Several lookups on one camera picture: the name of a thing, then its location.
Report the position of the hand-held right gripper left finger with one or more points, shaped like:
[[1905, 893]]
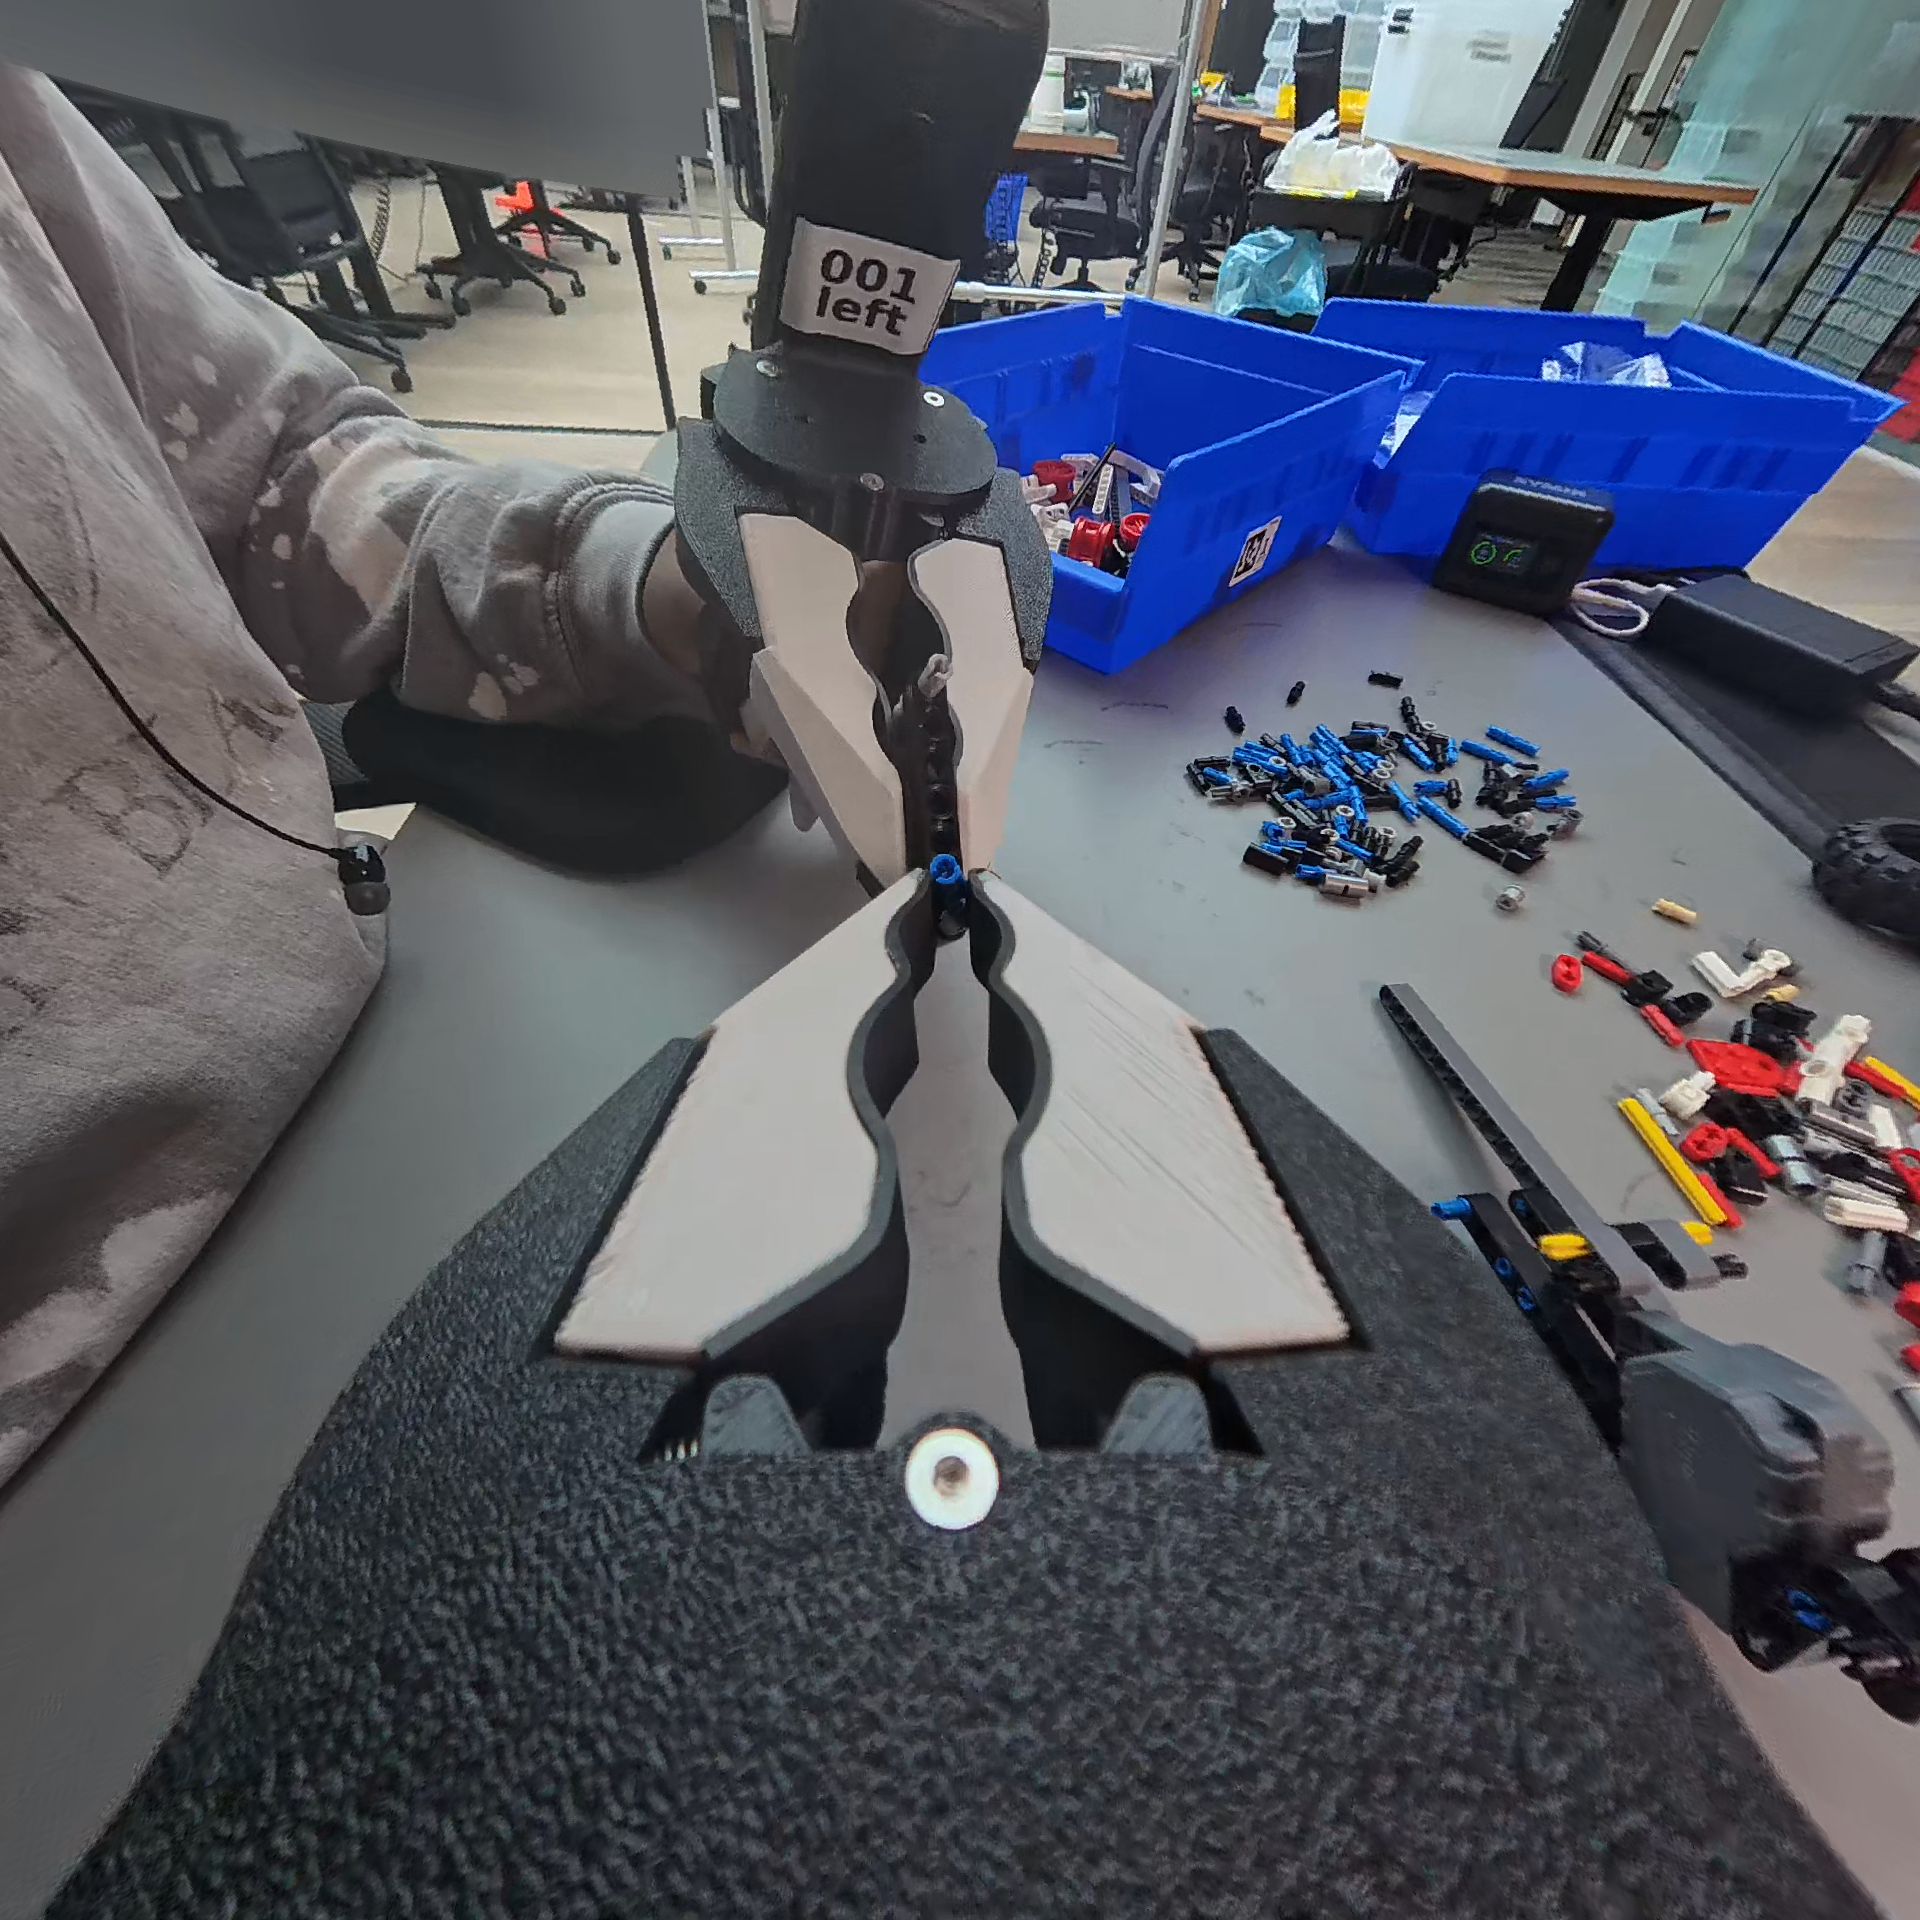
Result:
[[719, 1199]]

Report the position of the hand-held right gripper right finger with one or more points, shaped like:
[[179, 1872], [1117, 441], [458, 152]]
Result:
[[1183, 1199]]

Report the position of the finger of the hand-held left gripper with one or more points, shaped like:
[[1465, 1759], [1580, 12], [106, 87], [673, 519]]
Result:
[[812, 668], [984, 668]]

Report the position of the black beam and axle assembly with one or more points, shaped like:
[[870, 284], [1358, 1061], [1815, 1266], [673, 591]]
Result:
[[928, 748]]

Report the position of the blue technic pin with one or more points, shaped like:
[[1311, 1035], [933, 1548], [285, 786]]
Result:
[[944, 873]]

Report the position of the partly built toy chassis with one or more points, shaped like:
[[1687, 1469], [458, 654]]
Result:
[[1725, 1441]]

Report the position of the grey desk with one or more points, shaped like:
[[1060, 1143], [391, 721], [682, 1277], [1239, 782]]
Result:
[[1198, 977]]

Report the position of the wooden top office desk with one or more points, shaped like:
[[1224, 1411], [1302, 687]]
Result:
[[1580, 172]]

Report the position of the red plastic toy parts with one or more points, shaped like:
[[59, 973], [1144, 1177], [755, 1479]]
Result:
[[1084, 543]]

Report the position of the blue bin with square sticker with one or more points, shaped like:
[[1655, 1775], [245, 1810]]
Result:
[[1229, 446]]

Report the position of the pile of blue black pins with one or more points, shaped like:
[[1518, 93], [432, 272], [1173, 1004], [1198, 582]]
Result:
[[1351, 813]]

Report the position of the teal plastic bag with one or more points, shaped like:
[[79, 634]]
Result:
[[1269, 272]]

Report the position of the white plastic bag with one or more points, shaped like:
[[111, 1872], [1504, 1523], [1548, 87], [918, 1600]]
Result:
[[1334, 167]]

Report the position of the stack of clear plastic boxes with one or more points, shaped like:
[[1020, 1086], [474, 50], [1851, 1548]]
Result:
[[1358, 45]]

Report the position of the yellow technic beam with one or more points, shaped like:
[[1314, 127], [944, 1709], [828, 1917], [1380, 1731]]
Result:
[[1668, 1165]]

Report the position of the black power bank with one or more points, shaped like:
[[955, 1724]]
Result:
[[1518, 519]]

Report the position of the white plastic storage box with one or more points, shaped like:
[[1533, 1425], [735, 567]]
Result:
[[1457, 74]]

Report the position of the pile of red white parts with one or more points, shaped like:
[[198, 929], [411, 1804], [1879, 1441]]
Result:
[[1742, 1061]]

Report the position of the black office chair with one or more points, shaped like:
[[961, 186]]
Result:
[[301, 213]]

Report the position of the blue storage bin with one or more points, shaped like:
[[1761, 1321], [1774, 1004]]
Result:
[[1647, 483]]

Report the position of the clear plastic bag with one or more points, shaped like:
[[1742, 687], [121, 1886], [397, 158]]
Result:
[[1605, 367]]

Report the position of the black toy tire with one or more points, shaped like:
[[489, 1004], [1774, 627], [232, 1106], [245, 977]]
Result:
[[1879, 884]]

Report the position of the black power adapter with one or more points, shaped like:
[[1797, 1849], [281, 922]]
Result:
[[1770, 639]]

